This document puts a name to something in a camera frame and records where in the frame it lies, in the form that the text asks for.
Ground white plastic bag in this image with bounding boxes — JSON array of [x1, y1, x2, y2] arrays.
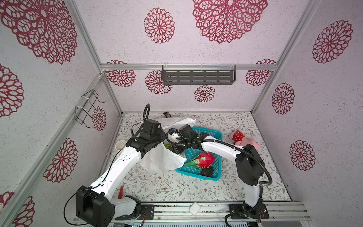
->
[[140, 117, 197, 174]]

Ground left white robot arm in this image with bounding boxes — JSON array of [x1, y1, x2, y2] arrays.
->
[[75, 119, 165, 227]]

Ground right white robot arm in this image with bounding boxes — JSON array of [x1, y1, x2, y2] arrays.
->
[[166, 125, 273, 219]]

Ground teal plastic basket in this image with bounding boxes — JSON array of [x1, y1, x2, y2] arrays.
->
[[174, 126, 224, 181]]

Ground red dragon fruit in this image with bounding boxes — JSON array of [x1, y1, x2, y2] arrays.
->
[[184, 152, 215, 169]]

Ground white cup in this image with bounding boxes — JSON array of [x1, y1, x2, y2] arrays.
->
[[114, 140, 127, 151]]

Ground dark avocado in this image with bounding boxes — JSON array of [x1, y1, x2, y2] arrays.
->
[[200, 166, 214, 177]]

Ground pink mushroom plush toy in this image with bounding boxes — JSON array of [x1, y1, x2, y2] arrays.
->
[[230, 130, 261, 149]]

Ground white square button box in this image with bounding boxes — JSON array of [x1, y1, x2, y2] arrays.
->
[[189, 202, 200, 216]]

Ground small dark object at wall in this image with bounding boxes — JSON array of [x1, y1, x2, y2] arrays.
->
[[163, 112, 172, 118]]

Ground grey wall shelf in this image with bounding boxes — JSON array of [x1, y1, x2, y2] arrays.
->
[[162, 65, 236, 85]]

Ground red handled tongs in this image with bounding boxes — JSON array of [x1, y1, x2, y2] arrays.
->
[[117, 186, 123, 199]]

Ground black wire wall rack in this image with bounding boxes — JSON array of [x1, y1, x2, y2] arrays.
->
[[74, 89, 105, 129]]

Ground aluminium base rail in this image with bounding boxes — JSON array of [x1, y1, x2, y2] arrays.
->
[[72, 201, 313, 225]]

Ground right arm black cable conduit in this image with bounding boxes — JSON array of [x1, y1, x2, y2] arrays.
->
[[165, 127, 273, 227]]

